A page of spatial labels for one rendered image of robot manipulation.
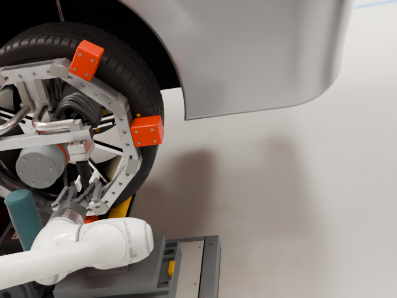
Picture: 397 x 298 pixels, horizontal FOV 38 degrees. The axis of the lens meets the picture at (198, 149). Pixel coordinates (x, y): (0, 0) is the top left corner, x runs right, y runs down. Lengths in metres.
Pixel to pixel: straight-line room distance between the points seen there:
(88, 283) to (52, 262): 1.15
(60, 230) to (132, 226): 0.18
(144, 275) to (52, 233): 0.92
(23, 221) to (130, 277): 0.54
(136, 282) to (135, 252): 0.92
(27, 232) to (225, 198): 1.34
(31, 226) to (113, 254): 0.70
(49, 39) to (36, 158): 0.38
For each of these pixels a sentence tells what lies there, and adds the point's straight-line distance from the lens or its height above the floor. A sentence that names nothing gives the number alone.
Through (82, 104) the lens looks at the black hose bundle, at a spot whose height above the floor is 1.02.
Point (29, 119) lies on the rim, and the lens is 2.04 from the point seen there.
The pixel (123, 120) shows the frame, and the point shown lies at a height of 0.91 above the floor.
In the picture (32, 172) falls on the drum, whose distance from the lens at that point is 1.82.
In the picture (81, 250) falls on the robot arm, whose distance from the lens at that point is 1.23.
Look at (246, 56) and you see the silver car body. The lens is 2.04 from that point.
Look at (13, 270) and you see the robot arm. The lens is 1.15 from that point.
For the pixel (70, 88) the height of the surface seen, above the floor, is 0.91.
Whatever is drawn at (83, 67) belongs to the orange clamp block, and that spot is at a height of 1.10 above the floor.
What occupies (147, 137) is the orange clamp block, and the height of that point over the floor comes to 0.85.
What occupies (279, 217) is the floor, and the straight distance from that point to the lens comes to 2.84.
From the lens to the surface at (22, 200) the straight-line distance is 1.93.
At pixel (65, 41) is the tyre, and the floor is 1.16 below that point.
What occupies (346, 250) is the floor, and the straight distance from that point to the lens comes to 2.61.
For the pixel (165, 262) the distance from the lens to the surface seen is 2.45.
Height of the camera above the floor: 1.61
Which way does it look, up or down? 27 degrees down
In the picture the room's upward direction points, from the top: 11 degrees counter-clockwise
